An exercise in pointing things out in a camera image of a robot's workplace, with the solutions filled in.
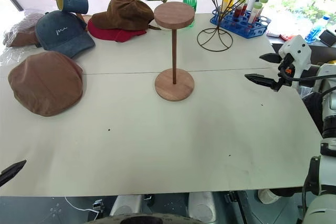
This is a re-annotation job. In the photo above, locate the blue label water bottle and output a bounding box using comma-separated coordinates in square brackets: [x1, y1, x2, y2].
[305, 15, 330, 44]

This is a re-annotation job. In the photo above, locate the wooden round-top hat stand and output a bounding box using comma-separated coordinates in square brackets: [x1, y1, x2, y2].
[153, 2, 195, 102]

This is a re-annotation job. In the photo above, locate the black wire stand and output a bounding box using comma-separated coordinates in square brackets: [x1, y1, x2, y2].
[197, 0, 259, 51]

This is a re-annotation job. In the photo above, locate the small black box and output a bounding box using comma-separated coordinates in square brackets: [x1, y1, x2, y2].
[318, 30, 334, 47]

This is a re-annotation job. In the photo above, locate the white floor cable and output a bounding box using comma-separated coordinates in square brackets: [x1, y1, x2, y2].
[64, 196, 99, 216]

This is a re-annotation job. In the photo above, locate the dark brown corduroy cap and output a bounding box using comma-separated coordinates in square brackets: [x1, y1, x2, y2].
[91, 0, 155, 30]

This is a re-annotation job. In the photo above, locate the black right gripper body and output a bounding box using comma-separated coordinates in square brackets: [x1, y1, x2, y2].
[272, 54, 295, 92]

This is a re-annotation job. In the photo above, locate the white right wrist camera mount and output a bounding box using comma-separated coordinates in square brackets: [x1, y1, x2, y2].
[278, 35, 312, 88]

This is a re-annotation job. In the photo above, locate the light brown flat cap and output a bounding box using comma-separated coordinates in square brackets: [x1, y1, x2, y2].
[7, 51, 84, 117]

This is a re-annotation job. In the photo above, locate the blue denim baseball cap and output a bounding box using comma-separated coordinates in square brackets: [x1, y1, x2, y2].
[35, 10, 96, 59]

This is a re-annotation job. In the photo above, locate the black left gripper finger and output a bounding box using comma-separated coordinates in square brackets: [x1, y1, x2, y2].
[0, 159, 27, 187]

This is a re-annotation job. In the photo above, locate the blue test tube rack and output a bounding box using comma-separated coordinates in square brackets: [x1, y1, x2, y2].
[209, 7, 271, 39]

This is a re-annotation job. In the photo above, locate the white rounded floor object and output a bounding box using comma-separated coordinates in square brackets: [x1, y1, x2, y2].
[257, 188, 279, 205]

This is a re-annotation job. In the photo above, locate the red cap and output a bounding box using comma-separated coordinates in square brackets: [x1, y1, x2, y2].
[87, 18, 147, 43]

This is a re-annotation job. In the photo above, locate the red and white packet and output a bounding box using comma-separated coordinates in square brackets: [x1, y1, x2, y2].
[266, 30, 290, 41]

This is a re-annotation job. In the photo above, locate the green plastic bottle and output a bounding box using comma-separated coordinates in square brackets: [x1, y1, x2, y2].
[182, 0, 197, 28]

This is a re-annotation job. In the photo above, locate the silver rounded robot leg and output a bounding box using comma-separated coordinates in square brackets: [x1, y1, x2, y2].
[109, 195, 144, 217]
[188, 191, 217, 221]

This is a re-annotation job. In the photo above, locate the brown hat in plastic bag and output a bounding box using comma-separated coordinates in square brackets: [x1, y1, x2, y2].
[3, 11, 43, 49]

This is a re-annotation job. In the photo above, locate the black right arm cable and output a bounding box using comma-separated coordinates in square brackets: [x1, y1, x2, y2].
[280, 66, 336, 82]

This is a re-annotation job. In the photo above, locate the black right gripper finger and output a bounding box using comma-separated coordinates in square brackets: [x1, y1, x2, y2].
[244, 73, 276, 89]
[259, 52, 281, 65]

